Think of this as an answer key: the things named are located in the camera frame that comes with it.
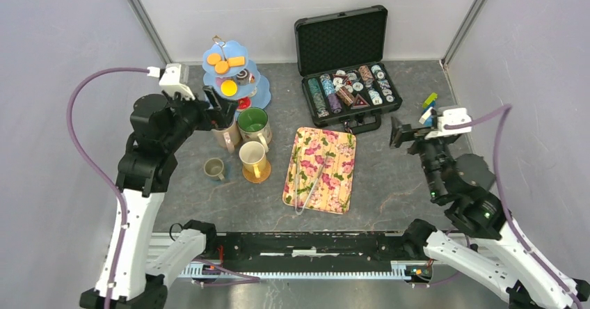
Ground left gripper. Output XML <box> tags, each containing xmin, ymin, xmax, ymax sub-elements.
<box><xmin>164</xmin><ymin>84</ymin><xmax>240</xmax><ymax>149</ymax></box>

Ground blue three-tier cake stand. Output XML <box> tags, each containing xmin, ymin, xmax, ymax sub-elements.
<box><xmin>202</xmin><ymin>35</ymin><xmax>271</xmax><ymax>112</ymax></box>

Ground square yellow biscuit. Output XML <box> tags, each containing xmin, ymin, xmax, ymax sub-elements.
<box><xmin>227</xmin><ymin>56</ymin><xmax>247</xmax><ymax>68</ymax></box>

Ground colourful toy block stack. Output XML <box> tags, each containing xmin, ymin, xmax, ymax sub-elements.
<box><xmin>419</xmin><ymin>93</ymin><xmax>438</xmax><ymax>127</ymax></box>

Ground yellow mug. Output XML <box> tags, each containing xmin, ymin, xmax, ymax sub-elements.
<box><xmin>239</xmin><ymin>141</ymin><xmax>268</xmax><ymax>171</ymax></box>

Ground round orange biscuit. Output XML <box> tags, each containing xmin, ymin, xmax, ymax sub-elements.
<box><xmin>214</xmin><ymin>60</ymin><xmax>230</xmax><ymax>74</ymax></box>
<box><xmin>206</xmin><ymin>52</ymin><xmax>223</xmax><ymax>66</ymax></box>

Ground black poker chip case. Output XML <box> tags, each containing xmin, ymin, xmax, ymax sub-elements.
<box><xmin>294</xmin><ymin>5</ymin><xmax>402</xmax><ymax>134</ymax></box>

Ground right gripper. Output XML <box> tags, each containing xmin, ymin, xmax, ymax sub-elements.
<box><xmin>387</xmin><ymin>113</ymin><xmax>451</xmax><ymax>199</ymax></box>

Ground blue smiley coaster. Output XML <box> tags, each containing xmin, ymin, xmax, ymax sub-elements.
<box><xmin>217</xmin><ymin>162</ymin><xmax>231</xmax><ymax>182</ymax></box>

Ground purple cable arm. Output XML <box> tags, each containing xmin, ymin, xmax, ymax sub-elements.
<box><xmin>66</xmin><ymin>67</ymin><xmax>262</xmax><ymax>309</ymax></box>
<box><xmin>410</xmin><ymin>104</ymin><xmax>587</xmax><ymax>309</ymax></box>

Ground red glazed donut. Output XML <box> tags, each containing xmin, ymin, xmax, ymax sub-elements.
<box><xmin>237</xmin><ymin>97</ymin><xmax>252</xmax><ymax>111</ymax></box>

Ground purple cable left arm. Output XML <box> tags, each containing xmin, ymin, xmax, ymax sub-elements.
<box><xmin>66</xmin><ymin>67</ymin><xmax>262</xmax><ymax>309</ymax></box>

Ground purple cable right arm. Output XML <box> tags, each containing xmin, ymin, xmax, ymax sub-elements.
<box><xmin>410</xmin><ymin>104</ymin><xmax>587</xmax><ymax>309</ymax></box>

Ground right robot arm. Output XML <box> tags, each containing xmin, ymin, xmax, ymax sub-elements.
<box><xmin>390</xmin><ymin>106</ymin><xmax>589</xmax><ymax>308</ymax></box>

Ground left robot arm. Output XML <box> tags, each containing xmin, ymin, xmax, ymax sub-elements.
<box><xmin>79</xmin><ymin>63</ymin><xmax>238</xmax><ymax>308</ymax></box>

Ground chocolate swirl cake roll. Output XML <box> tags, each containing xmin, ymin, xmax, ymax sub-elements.
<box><xmin>235</xmin><ymin>69</ymin><xmax>255</xmax><ymax>86</ymax></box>

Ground small beige cup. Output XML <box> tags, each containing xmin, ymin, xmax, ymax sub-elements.
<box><xmin>203</xmin><ymin>158</ymin><xmax>225</xmax><ymax>181</ymax></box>

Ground floral rectangular tray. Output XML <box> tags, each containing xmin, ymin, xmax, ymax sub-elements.
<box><xmin>282</xmin><ymin>127</ymin><xmax>357</xmax><ymax>215</ymax></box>

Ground beige mug purple inside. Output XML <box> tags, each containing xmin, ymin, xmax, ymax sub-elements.
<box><xmin>212</xmin><ymin>120</ymin><xmax>242</xmax><ymax>153</ymax></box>

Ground green-inside floral mug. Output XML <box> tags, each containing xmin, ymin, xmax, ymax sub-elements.
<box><xmin>237</xmin><ymin>107</ymin><xmax>273</xmax><ymax>152</ymax></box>

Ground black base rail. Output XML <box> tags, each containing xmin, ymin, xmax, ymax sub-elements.
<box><xmin>199</xmin><ymin>230</ymin><xmax>427</xmax><ymax>262</ymax></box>

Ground silver serving tongs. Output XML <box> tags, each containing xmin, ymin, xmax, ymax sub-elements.
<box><xmin>294</xmin><ymin>156</ymin><xmax>328</xmax><ymax>216</ymax></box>

